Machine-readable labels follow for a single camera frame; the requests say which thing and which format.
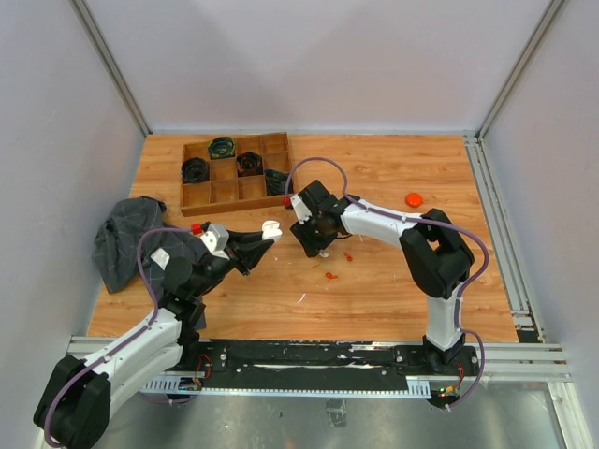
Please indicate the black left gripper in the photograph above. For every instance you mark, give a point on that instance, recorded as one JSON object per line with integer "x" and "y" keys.
{"x": 248, "y": 254}

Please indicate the orange earbud charging case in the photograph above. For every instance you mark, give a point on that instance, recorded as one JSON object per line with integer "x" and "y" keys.
{"x": 414, "y": 200}

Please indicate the dark rolled necktie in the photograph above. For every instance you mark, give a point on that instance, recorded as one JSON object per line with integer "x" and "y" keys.
{"x": 276, "y": 182}

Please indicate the grey checked cloth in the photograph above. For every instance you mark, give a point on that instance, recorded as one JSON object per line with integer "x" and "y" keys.
{"x": 135, "y": 240}

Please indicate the wooden compartment tray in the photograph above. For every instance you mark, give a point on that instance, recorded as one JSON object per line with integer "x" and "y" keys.
{"x": 225, "y": 191}

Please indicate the white earbud charging case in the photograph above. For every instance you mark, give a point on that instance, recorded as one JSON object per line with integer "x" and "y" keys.
{"x": 271, "y": 230}

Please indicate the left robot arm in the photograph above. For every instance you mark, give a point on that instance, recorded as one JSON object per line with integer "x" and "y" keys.
{"x": 83, "y": 394}

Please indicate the aluminium left frame post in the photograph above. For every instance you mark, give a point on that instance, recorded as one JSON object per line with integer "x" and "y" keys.
{"x": 92, "y": 30}

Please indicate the red patterned rolled necktie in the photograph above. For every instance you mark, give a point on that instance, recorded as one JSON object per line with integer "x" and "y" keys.
{"x": 249, "y": 164}

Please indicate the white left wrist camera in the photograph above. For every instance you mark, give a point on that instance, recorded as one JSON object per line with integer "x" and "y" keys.
{"x": 214, "y": 238}

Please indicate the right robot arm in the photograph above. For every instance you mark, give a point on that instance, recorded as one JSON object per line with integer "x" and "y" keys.
{"x": 437, "y": 257}

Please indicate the green rolled necktie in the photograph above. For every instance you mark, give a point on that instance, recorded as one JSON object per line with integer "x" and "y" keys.
{"x": 222, "y": 148}

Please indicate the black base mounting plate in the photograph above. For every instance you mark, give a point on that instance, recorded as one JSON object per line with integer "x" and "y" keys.
{"x": 210, "y": 357}

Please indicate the white cable duct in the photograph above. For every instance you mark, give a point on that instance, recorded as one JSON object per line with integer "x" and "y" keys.
{"x": 295, "y": 383}

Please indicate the black rolled necktie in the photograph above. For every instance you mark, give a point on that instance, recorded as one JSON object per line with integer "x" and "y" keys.
{"x": 195, "y": 170}

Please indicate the aluminium corner frame post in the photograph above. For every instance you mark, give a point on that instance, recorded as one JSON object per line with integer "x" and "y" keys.
{"x": 548, "y": 18}

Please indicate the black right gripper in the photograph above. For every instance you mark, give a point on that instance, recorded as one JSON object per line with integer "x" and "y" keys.
{"x": 312, "y": 245}

